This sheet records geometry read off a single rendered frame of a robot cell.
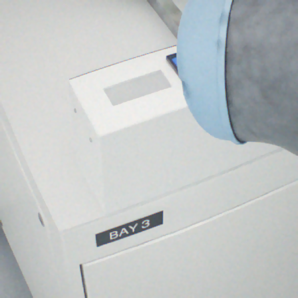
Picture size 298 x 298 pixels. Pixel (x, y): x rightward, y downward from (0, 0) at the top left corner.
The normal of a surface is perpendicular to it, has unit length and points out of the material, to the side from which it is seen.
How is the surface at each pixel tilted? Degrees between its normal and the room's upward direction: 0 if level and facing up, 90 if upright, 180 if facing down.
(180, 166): 90
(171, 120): 90
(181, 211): 90
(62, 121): 0
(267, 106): 90
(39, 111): 0
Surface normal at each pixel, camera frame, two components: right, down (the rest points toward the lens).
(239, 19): -0.66, -0.23
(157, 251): 0.42, 0.69
